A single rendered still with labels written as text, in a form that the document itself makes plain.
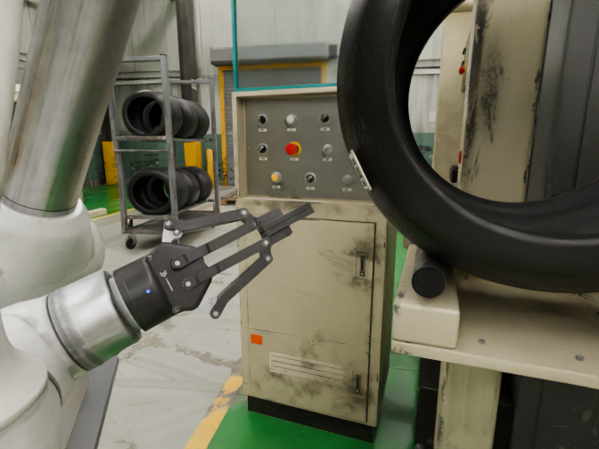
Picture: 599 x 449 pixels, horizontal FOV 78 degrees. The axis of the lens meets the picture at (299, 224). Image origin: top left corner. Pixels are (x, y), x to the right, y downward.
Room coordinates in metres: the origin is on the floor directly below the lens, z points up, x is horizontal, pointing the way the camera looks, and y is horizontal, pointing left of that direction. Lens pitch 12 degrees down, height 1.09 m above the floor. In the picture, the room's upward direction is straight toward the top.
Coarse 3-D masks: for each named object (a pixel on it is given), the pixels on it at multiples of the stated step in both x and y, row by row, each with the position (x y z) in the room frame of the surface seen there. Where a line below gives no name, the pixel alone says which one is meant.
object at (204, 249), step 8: (248, 224) 0.43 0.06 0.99; (256, 224) 0.43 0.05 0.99; (232, 232) 0.42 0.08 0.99; (240, 232) 0.42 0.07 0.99; (248, 232) 0.43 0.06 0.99; (216, 240) 0.41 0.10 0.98; (224, 240) 0.41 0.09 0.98; (232, 240) 0.42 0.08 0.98; (200, 248) 0.40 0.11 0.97; (208, 248) 0.40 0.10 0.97; (216, 248) 0.41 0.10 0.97; (184, 256) 0.39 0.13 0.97; (192, 256) 0.39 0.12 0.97; (200, 256) 0.40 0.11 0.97; (176, 264) 0.38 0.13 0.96; (184, 264) 0.39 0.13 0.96
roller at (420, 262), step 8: (416, 248) 0.65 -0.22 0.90; (416, 256) 0.57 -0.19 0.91; (424, 256) 0.54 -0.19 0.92; (416, 264) 0.52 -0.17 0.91; (424, 264) 0.50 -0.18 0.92; (432, 264) 0.50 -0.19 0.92; (440, 264) 0.52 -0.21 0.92; (416, 272) 0.49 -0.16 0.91; (424, 272) 0.48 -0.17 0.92; (432, 272) 0.48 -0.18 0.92; (440, 272) 0.48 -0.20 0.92; (416, 280) 0.48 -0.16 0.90; (424, 280) 0.48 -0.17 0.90; (432, 280) 0.48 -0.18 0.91; (440, 280) 0.47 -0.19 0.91; (416, 288) 0.48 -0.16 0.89; (424, 288) 0.48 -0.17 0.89; (432, 288) 0.48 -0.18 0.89; (440, 288) 0.47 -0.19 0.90; (424, 296) 0.48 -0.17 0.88; (432, 296) 0.48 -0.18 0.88
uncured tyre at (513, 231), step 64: (384, 0) 0.49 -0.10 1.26; (448, 0) 0.73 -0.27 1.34; (384, 64) 0.49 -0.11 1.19; (384, 128) 0.49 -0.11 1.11; (384, 192) 0.50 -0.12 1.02; (448, 192) 0.72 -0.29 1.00; (576, 192) 0.65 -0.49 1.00; (448, 256) 0.48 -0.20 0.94; (512, 256) 0.44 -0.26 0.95; (576, 256) 0.41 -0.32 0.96
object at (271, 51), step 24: (240, 0) 1.35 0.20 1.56; (264, 0) 1.32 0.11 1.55; (288, 0) 1.29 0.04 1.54; (312, 0) 1.26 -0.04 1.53; (336, 0) 1.24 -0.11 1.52; (240, 24) 1.35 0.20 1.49; (264, 24) 1.32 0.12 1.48; (288, 24) 1.29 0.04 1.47; (312, 24) 1.26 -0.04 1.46; (336, 24) 1.24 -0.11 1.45; (240, 48) 1.35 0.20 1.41; (264, 48) 1.32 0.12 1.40; (288, 48) 1.29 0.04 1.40; (312, 48) 1.26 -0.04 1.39; (336, 48) 1.24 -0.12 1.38; (240, 72) 1.35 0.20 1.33; (264, 72) 1.32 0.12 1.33; (288, 72) 1.29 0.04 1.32; (312, 72) 1.26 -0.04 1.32; (336, 72) 1.24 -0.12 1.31
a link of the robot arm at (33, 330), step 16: (16, 304) 0.33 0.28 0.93; (32, 304) 0.33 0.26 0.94; (16, 320) 0.31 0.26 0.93; (32, 320) 0.31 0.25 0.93; (48, 320) 0.31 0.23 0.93; (16, 336) 0.29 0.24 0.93; (32, 336) 0.30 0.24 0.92; (48, 336) 0.31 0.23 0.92; (32, 352) 0.28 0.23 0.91; (48, 352) 0.30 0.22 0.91; (64, 352) 0.31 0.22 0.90; (48, 368) 0.28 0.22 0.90; (64, 368) 0.30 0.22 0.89; (80, 368) 0.32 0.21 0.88; (64, 384) 0.29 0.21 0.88; (64, 400) 0.29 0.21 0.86
